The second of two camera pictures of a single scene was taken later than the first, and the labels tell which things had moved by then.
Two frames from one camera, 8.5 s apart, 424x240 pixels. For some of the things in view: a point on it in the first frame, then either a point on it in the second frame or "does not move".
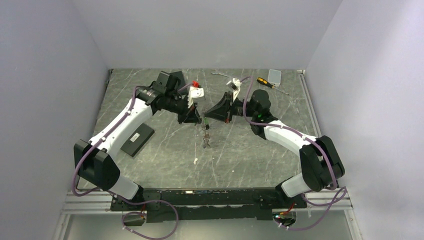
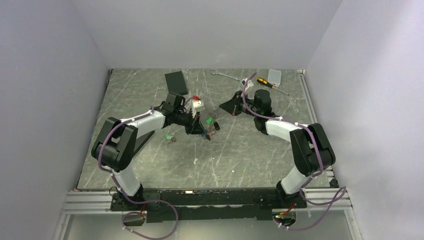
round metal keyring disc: x=206 y=137 → x=209 y=121
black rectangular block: x=181 y=81 does not move
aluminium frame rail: x=81 y=201 does not move
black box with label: x=137 y=140 does not move
